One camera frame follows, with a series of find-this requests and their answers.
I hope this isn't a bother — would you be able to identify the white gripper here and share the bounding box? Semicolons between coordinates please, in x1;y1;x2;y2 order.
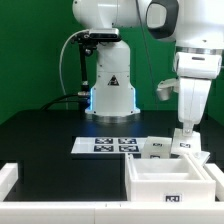
178;77;211;136

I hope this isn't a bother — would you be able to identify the white cabinet top block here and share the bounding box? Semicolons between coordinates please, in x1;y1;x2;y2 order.
141;136;172;159

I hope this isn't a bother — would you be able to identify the white cabinet body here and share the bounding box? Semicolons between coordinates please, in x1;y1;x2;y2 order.
125;155;216;203

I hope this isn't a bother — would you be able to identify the white door panel with peg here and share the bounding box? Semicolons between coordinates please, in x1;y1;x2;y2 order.
194;151;210;166

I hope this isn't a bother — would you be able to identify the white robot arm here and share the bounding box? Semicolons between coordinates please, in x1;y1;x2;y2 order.
72;0;224;136

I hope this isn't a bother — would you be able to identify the white right fence block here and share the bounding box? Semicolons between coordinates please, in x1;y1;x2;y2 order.
204;163;224;202

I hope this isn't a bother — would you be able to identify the white fence block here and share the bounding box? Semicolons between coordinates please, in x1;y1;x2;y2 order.
204;163;224;202
0;163;18;202

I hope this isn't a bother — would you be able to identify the white marker base sheet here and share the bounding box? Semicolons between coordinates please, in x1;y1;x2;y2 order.
71;137;146;154

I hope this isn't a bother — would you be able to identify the white left fence block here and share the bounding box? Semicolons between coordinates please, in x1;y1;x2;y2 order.
0;163;18;202

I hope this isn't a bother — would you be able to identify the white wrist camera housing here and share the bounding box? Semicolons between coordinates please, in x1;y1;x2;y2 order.
156;78;179;101

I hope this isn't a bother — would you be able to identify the black camera stand pole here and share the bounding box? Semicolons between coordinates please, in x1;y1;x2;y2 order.
79;44;90;111

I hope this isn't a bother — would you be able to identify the black camera on stand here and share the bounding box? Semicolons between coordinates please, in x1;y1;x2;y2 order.
72;28;121;43

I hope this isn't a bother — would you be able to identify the black cable on table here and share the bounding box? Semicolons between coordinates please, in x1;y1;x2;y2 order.
39;93;84;111

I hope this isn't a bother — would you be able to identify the grey camera cable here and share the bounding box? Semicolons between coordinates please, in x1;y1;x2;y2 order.
58;29;90;98

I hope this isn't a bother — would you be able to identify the white front fence rail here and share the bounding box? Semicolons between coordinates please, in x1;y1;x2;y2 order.
0;202;224;224

